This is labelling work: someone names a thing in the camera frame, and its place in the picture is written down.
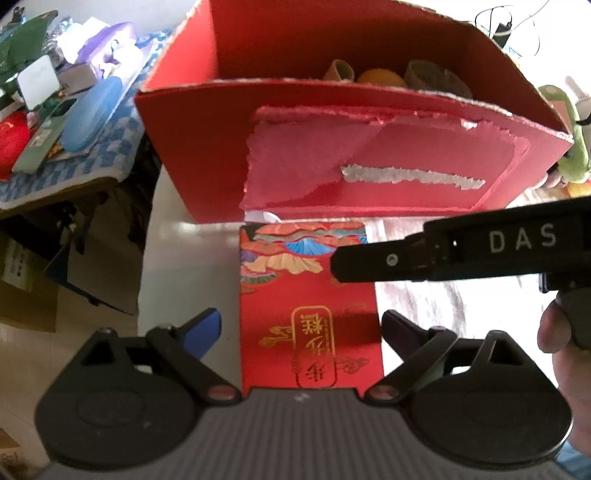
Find purple tissue pack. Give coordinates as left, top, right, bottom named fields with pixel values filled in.
left=75, top=21, right=140, bottom=66

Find red round object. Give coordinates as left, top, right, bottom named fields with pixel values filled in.
left=0, top=112, right=31, bottom=181

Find pastel printed blanket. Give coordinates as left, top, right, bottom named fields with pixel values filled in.
left=137, top=159, right=571, bottom=407

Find light green plush toy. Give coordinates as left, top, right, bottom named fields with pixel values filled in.
left=537, top=84, right=591, bottom=184

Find person's right hand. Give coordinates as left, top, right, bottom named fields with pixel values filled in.
left=537, top=300, right=591, bottom=455

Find blue checkered tablecloth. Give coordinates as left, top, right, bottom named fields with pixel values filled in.
left=0, top=28, right=175, bottom=210

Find black cables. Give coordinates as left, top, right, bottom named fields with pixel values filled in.
left=475, top=4, right=542, bottom=52

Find white square device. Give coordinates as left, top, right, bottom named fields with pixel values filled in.
left=17, top=55, right=61, bottom=112

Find red patterned gift box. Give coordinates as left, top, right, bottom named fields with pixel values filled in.
left=239, top=220, right=385, bottom=394

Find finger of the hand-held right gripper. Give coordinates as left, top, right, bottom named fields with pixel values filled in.
left=329, top=230, right=450, bottom=284

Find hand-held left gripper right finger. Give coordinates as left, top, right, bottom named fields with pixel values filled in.
left=364, top=310, right=533, bottom=404

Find pale green phone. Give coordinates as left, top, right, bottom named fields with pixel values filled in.
left=11, top=98, right=78, bottom=175

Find cardboard box with label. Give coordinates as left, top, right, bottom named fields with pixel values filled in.
left=0, top=230, right=62, bottom=334

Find blue oval case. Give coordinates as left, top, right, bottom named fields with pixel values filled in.
left=60, top=75, right=124, bottom=153

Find large red cardboard box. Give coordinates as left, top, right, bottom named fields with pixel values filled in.
left=133, top=0, right=576, bottom=228

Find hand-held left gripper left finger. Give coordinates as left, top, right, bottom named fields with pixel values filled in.
left=81, top=308, right=242, bottom=404

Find orange bottle gourd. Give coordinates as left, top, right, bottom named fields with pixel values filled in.
left=357, top=68, right=408, bottom=88

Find dark green plush toy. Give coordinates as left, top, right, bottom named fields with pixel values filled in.
left=0, top=11, right=59, bottom=89

